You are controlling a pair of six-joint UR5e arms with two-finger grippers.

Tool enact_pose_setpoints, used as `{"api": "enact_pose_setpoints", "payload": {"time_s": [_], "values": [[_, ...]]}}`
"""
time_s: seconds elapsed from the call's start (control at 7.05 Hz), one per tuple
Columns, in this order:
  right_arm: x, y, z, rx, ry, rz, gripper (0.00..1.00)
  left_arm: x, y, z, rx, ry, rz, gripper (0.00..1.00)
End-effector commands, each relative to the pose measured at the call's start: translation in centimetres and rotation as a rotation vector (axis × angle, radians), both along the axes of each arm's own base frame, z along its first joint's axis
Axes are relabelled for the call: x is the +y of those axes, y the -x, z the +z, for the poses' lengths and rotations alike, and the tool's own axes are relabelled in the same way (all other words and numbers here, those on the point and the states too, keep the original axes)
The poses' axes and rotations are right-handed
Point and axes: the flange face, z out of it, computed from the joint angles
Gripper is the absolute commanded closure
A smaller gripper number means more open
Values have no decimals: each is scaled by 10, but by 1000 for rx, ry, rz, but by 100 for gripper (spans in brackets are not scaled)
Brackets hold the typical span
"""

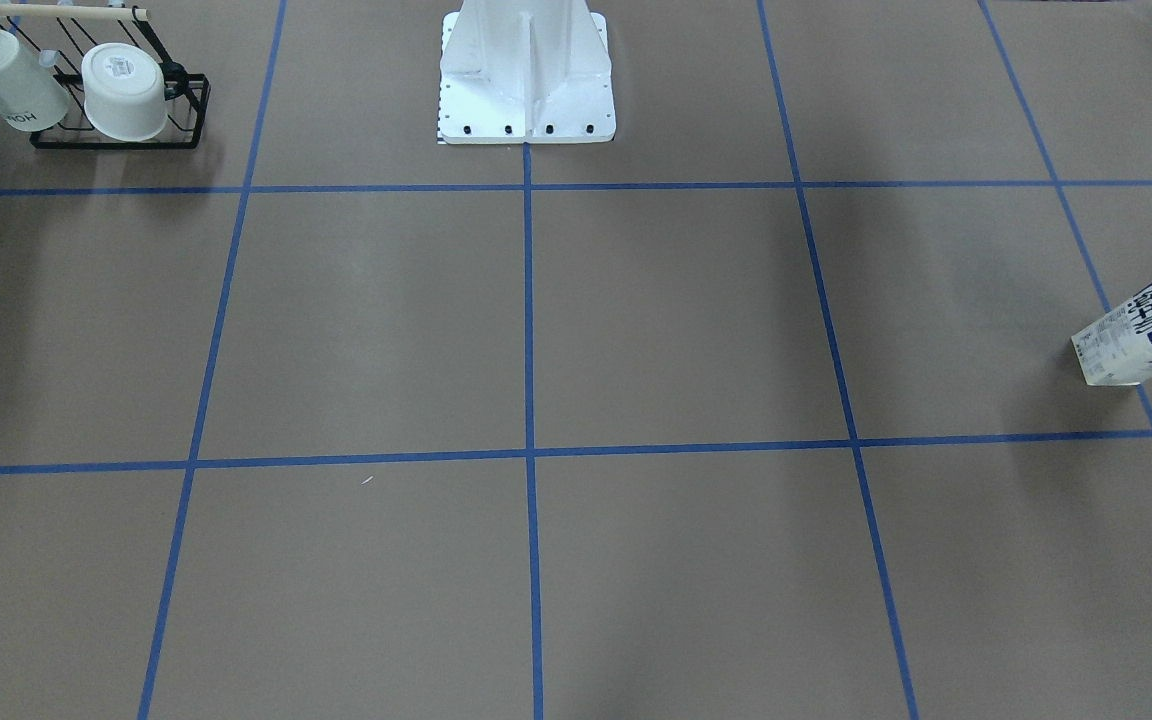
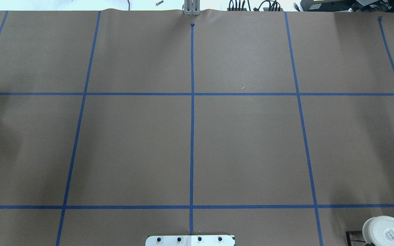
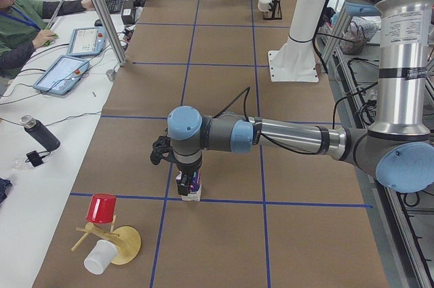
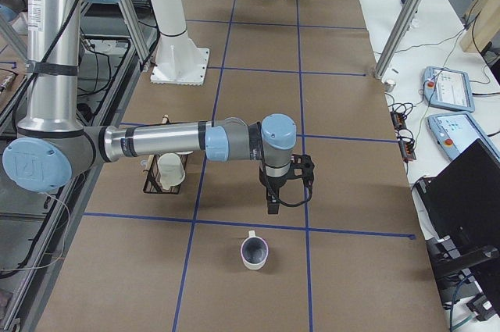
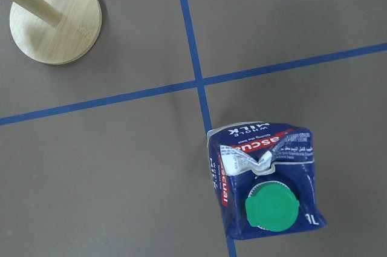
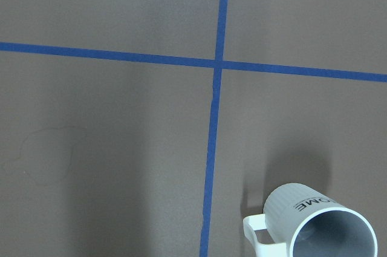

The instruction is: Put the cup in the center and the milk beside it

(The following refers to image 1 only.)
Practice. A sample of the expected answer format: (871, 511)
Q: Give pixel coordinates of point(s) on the white upturned cup in rack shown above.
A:
(123, 92)

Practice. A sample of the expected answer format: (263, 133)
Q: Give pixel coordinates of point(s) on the white mug with lettering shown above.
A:
(30, 98)

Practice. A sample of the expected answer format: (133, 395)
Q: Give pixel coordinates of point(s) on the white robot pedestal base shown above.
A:
(525, 72)

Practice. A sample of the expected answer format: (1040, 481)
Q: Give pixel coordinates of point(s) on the black wire cup rack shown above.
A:
(61, 32)

